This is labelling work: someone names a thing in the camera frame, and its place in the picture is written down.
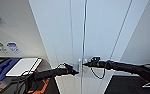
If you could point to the wall socket plate blue label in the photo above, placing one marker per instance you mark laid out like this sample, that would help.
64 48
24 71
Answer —
13 47

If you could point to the white tray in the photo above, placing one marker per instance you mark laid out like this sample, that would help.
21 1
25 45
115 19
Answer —
24 66

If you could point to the orange folding stand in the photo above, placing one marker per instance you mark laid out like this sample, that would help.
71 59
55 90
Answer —
42 87

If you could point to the white wardrobe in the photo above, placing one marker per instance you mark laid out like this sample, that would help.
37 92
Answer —
128 33

